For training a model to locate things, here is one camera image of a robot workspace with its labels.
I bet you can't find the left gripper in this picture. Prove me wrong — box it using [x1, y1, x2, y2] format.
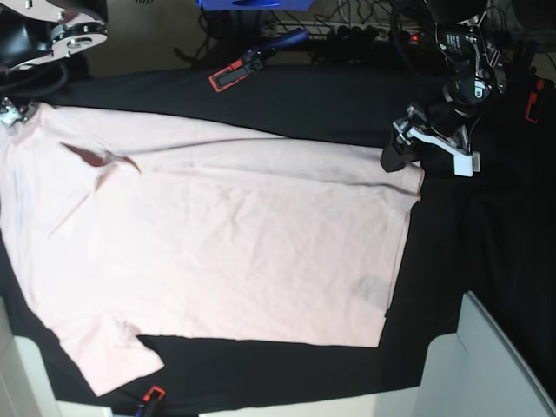
[380, 103, 472, 173]

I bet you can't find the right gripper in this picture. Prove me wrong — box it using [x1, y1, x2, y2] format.
[1, 96, 37, 129]

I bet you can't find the pink T-shirt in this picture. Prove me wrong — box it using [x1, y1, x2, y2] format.
[1, 104, 424, 396]

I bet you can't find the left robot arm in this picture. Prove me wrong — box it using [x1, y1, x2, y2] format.
[381, 1, 506, 177]

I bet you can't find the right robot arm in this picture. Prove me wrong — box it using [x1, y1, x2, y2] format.
[1, 0, 108, 128]

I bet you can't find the black table cloth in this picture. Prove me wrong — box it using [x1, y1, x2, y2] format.
[1, 66, 555, 416]

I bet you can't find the white power strip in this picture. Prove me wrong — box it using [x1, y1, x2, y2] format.
[260, 20, 420, 44]

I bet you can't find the blue plastic box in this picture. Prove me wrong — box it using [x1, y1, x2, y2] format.
[195, 0, 314, 11]

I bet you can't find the blue handled clamp, red jaw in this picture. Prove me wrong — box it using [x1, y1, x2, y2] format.
[208, 29, 309, 93]

